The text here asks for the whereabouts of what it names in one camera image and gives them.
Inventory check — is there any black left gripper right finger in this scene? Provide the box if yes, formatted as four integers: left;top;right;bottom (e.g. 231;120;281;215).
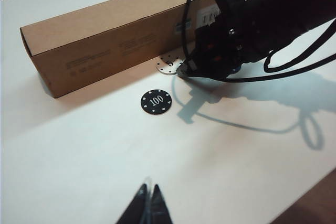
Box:
152;184;174;224

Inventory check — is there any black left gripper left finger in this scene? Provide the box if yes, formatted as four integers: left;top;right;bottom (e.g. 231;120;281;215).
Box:
115;184;148;224

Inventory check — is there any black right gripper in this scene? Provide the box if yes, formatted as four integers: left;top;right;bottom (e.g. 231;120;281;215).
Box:
177;0;274;81

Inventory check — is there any white poker chip 5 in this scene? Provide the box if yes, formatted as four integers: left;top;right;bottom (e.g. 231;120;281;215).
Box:
156;53;187;76

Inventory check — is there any black poker chip 100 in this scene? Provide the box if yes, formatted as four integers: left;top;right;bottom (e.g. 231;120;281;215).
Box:
140;89;173;116

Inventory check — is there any brown cardboard rectangular box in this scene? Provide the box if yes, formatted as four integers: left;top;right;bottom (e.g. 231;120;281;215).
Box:
20;0;223;99

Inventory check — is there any black camera cable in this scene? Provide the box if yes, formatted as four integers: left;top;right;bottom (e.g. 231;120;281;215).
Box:
181;0;208;63

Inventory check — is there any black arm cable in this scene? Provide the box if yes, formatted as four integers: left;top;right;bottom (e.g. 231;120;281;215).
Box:
264;19;336;74

